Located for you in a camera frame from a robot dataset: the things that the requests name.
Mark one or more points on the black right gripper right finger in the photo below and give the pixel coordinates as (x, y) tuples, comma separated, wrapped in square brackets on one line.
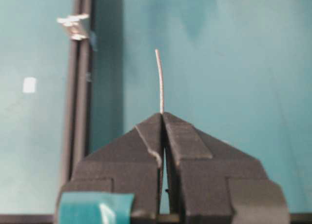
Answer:
[(212, 182)]

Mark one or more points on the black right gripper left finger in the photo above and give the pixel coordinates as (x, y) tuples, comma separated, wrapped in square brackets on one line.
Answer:
[(119, 183)]

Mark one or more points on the white tape marker on table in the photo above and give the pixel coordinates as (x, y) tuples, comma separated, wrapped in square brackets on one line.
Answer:
[(29, 85)]

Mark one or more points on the black aluminium extrusion rail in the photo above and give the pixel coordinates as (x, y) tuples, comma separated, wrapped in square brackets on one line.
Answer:
[(76, 117)]

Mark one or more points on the white bracket with hole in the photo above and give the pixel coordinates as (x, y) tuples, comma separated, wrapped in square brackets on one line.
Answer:
[(77, 27)]

